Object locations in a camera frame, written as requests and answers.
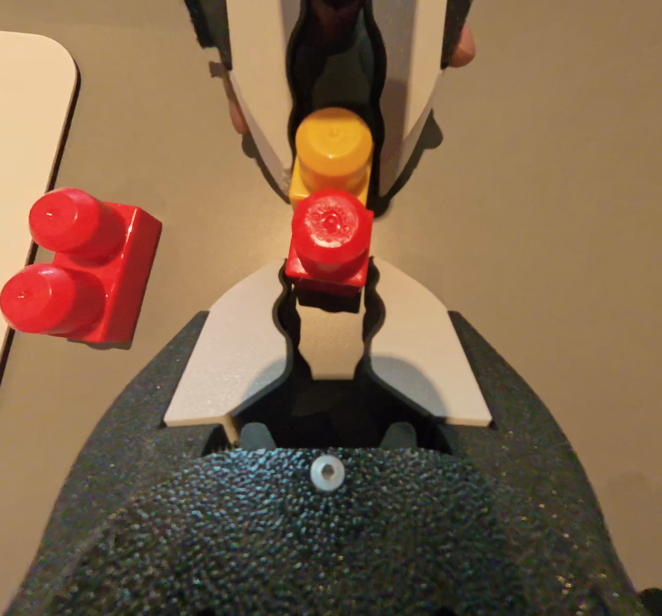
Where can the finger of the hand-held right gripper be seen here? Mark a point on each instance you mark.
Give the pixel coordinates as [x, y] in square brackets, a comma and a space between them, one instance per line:
[413, 32]
[258, 32]

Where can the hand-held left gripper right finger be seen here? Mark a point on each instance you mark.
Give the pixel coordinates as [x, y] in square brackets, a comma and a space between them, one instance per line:
[429, 357]

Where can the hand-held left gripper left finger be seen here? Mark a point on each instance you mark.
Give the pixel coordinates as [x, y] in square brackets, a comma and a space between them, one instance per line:
[232, 357]

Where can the yellow single-stud mega block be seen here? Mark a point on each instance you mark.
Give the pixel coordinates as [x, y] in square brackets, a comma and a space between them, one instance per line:
[333, 151]

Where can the red single-stud mega block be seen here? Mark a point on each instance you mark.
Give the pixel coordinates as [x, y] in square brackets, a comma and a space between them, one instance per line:
[331, 244]

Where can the red two-stud mega block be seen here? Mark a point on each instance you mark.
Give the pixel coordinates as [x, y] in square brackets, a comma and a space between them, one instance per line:
[103, 275]

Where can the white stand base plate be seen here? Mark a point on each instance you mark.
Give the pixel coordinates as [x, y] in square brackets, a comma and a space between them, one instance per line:
[31, 135]

